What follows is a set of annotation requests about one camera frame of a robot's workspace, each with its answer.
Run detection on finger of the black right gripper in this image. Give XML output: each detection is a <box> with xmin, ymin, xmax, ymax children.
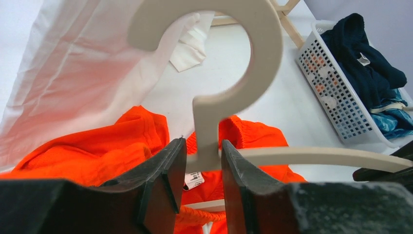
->
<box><xmin>353</xmin><ymin>140</ymin><xmax>413</xmax><ymax>183</ymax></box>

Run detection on white shorts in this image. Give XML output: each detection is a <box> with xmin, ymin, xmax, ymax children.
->
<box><xmin>0</xmin><ymin>0</ymin><xmax>214</xmax><ymax>170</ymax></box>

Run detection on navy blue shorts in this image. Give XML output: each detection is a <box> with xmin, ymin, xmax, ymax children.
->
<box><xmin>321</xmin><ymin>13</ymin><xmax>407</xmax><ymax>109</ymax></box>

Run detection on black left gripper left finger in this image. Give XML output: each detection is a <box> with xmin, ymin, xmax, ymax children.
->
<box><xmin>0</xmin><ymin>138</ymin><xmax>187</xmax><ymax>234</ymax></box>

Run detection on clear plastic basket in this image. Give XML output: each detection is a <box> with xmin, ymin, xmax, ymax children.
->
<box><xmin>296</xmin><ymin>20</ymin><xmax>413</xmax><ymax>153</ymax></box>

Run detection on wooden clothes rack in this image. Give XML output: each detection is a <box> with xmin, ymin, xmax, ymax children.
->
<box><xmin>211</xmin><ymin>0</ymin><xmax>305</xmax><ymax>49</ymax></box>

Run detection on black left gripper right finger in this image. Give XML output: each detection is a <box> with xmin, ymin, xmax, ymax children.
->
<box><xmin>221</xmin><ymin>140</ymin><xmax>413</xmax><ymax>234</ymax></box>

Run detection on blue patterned shorts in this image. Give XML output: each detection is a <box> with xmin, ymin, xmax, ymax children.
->
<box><xmin>369</xmin><ymin>89</ymin><xmax>413</xmax><ymax>139</ymax></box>

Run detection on wooden hanger of orange shorts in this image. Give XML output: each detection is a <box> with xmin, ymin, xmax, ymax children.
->
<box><xmin>128</xmin><ymin>0</ymin><xmax>408</xmax><ymax>173</ymax></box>

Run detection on orange shorts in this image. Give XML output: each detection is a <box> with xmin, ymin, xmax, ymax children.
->
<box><xmin>0</xmin><ymin>106</ymin><xmax>307</xmax><ymax>234</ymax></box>

